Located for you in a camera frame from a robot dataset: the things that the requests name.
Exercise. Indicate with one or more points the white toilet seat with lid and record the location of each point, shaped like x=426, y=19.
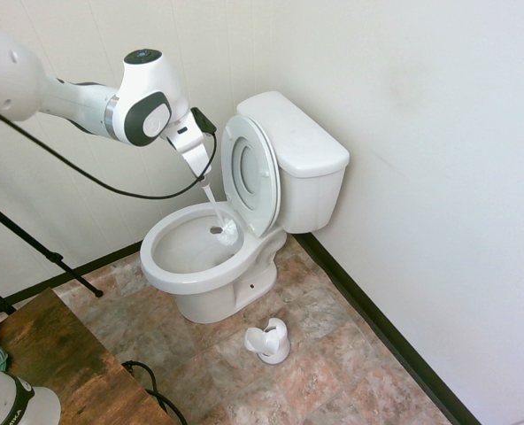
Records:
x=266, y=186

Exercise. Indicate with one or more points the dark wooden table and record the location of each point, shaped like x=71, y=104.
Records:
x=67, y=354

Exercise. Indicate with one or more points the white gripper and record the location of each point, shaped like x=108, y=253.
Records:
x=191, y=148

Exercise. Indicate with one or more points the black wall baseboard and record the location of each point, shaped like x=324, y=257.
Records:
x=377, y=319
x=102, y=261

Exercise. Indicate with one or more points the white toilet tank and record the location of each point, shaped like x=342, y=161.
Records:
x=310, y=199

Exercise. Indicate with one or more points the white tank lid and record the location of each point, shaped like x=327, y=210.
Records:
x=297, y=133

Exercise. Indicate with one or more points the white toilet bowl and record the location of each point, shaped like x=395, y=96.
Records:
x=209, y=301

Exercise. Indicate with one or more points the black camera tripod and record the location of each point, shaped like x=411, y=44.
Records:
x=45, y=252

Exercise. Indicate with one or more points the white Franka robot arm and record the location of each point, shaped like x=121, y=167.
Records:
x=147, y=88

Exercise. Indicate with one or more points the white toilet brush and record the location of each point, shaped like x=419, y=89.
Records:
x=226, y=232

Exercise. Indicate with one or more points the white brush holder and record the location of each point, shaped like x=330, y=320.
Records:
x=275, y=352

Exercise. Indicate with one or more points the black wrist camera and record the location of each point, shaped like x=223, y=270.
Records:
x=203, y=120

